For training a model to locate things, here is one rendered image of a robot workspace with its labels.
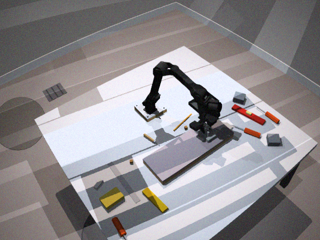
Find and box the red flat bar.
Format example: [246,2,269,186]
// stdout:
[231,104,266,126]

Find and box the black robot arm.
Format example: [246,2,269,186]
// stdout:
[142,61,222,126]

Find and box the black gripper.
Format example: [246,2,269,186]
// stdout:
[189,110,209,134]

